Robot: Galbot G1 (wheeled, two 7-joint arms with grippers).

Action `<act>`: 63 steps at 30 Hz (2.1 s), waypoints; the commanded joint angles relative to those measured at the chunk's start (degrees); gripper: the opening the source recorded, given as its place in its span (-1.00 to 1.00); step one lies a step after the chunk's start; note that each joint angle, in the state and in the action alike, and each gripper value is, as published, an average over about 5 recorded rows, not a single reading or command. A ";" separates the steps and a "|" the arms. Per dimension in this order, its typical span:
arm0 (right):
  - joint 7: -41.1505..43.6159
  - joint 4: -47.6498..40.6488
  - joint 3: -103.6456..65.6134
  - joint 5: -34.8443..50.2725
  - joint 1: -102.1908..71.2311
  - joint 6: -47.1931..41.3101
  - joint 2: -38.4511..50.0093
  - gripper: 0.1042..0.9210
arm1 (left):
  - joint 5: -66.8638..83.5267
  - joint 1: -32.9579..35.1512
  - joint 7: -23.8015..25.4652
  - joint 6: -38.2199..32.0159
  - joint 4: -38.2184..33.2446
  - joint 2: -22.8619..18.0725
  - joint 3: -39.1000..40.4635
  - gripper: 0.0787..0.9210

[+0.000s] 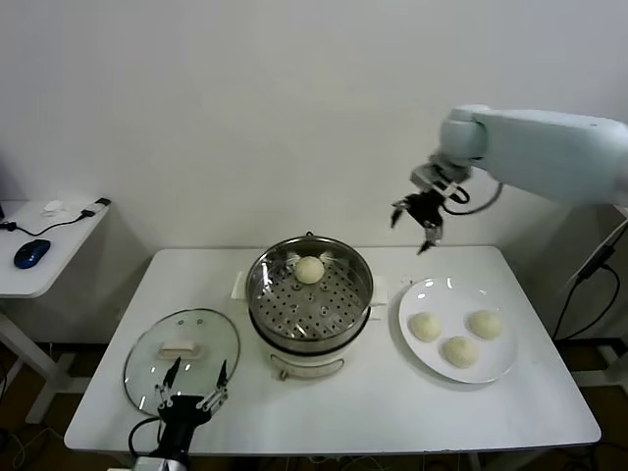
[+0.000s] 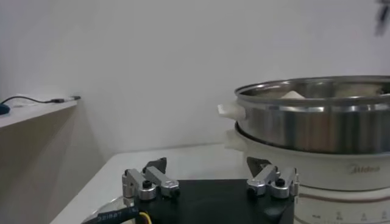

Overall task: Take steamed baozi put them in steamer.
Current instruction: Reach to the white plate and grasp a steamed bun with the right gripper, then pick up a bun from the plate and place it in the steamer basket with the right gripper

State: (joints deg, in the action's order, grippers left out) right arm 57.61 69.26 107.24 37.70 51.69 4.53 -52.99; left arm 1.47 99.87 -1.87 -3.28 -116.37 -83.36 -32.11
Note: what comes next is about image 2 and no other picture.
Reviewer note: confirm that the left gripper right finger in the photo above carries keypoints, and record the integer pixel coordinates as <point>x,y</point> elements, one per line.
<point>268,176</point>

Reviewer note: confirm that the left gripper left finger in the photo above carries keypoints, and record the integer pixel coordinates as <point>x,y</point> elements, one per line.
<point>158,179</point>

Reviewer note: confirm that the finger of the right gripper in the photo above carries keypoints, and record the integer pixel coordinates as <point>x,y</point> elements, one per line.
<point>382,18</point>

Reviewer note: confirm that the white steamed baozi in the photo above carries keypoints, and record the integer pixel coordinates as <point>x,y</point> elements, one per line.
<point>292,95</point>

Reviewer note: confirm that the perforated steel steamer basket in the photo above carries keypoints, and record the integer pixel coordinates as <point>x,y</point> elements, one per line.
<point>304,128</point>

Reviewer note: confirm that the white electric cooker pot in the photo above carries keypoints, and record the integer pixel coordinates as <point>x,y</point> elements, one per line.
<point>329,173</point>

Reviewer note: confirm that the white side desk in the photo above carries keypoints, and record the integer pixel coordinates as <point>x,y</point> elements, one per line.
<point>36,112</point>

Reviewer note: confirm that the blue computer mouse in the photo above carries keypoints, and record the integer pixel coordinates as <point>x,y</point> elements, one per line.
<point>3,109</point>

